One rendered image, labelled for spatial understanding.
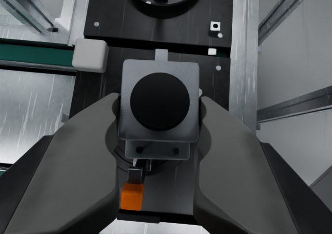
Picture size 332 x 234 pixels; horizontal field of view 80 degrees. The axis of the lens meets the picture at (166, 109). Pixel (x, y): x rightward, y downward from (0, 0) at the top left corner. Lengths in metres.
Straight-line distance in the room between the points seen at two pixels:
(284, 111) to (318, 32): 0.30
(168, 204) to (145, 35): 0.26
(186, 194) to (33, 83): 0.33
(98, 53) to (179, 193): 0.23
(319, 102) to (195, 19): 0.21
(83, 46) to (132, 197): 0.23
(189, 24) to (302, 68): 0.28
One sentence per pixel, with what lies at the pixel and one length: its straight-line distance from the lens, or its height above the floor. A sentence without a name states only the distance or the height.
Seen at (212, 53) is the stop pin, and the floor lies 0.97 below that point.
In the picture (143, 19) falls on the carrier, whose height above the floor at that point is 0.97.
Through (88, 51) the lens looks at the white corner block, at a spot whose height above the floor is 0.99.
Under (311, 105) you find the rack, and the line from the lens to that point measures 0.28.
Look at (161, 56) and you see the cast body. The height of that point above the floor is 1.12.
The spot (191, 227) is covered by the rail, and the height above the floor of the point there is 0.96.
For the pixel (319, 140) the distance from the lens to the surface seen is 0.52.
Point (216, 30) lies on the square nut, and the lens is 0.35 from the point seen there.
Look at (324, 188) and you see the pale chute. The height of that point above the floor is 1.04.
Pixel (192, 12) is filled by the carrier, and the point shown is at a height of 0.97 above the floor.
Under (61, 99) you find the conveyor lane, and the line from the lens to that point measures 0.40.
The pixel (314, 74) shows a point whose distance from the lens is 0.54.
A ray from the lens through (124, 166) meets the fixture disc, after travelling 0.28.
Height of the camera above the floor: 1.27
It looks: 81 degrees down
